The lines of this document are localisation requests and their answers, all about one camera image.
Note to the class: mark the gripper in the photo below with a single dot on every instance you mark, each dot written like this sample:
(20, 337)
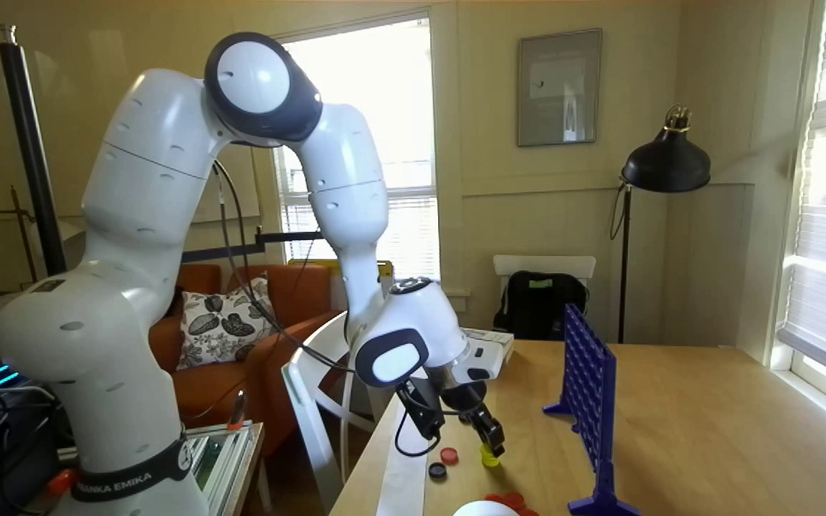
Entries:
(467, 396)

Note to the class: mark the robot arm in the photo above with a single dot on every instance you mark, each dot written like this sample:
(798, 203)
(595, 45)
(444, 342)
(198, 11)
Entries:
(133, 215)

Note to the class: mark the red disc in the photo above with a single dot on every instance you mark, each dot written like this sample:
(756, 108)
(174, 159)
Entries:
(449, 455)

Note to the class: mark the black disc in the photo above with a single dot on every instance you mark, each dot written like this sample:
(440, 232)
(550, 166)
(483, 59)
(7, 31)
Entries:
(437, 471)

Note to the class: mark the heap of red discs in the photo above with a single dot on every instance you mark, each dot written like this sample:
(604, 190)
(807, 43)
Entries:
(512, 500)

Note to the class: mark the blue disc game grid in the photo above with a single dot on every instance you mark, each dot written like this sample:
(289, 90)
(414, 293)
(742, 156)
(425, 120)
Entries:
(592, 387)

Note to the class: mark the white round object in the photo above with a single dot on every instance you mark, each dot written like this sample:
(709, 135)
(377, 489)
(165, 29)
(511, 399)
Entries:
(485, 509)

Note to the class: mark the black backpack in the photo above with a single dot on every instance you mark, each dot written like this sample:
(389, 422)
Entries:
(540, 307)

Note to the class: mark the white wooden chair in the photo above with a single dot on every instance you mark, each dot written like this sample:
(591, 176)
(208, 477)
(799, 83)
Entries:
(312, 408)

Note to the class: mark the orange sofa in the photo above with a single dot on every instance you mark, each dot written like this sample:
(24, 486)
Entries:
(298, 301)

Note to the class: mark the leaf patterned cushion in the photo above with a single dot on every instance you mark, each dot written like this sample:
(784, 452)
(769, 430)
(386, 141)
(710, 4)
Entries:
(223, 322)

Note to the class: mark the black mounting bar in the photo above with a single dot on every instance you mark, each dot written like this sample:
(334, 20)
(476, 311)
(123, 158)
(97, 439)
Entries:
(241, 247)

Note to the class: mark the black floor lamp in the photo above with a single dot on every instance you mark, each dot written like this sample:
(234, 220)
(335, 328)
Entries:
(665, 161)

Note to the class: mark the framed picture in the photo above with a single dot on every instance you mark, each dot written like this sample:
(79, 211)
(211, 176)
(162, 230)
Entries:
(560, 87)

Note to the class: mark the stand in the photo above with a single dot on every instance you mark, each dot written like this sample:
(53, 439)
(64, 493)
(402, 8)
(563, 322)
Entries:
(29, 150)

